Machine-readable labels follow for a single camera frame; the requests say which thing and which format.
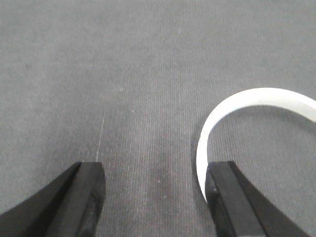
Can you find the white curved PVC pipe clamp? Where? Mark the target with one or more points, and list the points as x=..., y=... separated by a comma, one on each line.
x=265, y=96

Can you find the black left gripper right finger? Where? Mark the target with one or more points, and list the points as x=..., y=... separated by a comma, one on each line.
x=239, y=209

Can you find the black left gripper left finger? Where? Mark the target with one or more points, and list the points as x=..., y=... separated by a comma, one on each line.
x=69, y=206

